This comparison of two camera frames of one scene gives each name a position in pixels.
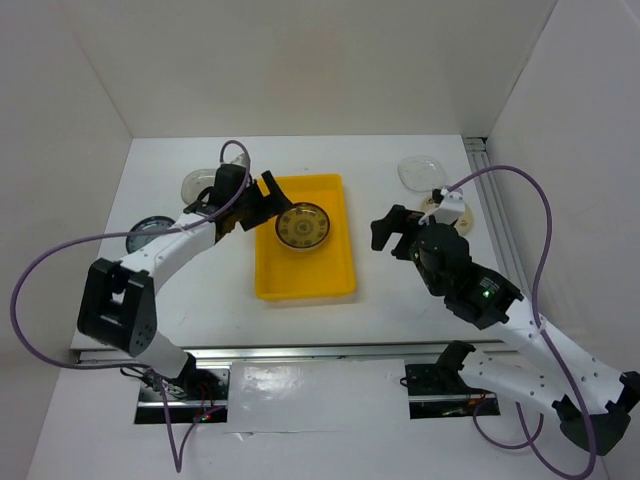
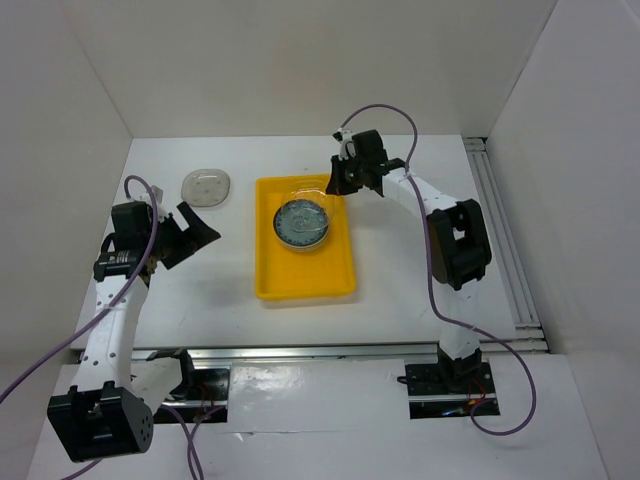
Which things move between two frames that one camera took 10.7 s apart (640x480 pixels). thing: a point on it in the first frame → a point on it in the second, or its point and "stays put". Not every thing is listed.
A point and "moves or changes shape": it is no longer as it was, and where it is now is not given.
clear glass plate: [421, 173] → [306, 209]
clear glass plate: [195, 182] stays put
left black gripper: [267, 211] → [195, 236]
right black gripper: [395, 220] → [338, 186]
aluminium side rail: [491, 194] stays put
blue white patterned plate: [146, 224] moves or changes shape
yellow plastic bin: [283, 273] stays put
